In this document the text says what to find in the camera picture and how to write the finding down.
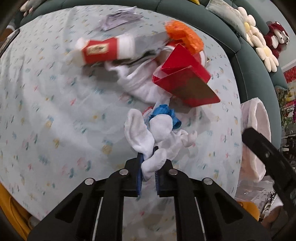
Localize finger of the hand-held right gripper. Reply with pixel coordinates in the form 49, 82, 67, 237
242, 127, 278, 168

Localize red wall decoration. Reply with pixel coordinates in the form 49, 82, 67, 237
283, 70, 296, 83

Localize potted flowering plant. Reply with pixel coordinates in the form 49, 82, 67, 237
275, 88, 296, 136

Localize yellow stool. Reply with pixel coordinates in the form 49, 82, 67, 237
0, 183, 31, 241
238, 201, 260, 220

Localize red and white packet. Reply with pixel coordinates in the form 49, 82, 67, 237
74, 32, 137, 67

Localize white sock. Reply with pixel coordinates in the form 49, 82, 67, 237
124, 109, 198, 181

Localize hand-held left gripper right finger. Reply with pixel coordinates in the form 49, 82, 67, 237
154, 161, 271, 241

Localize white crumpled cloth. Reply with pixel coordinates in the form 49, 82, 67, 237
104, 59, 171, 105

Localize white flower cushion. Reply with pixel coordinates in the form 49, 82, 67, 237
237, 7, 265, 48
255, 45, 279, 73

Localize red paper bag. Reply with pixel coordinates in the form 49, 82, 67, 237
152, 44, 221, 107

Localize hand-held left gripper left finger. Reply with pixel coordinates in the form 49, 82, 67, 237
28, 153, 144, 241

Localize blue plastic wrapper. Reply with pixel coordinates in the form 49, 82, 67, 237
148, 104, 182, 130

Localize printed tablecloth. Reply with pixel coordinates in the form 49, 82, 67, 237
0, 6, 243, 225

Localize red plush monkey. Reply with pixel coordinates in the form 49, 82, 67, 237
265, 21, 290, 58

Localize orange plastic bag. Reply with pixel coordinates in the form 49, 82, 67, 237
165, 20, 204, 55

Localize dark green sofa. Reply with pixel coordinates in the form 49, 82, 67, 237
20, 0, 288, 149

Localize crumpled lavender paper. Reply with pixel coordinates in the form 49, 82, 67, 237
99, 6, 142, 32

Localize grey embroidered cushion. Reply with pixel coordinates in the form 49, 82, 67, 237
206, 0, 247, 40

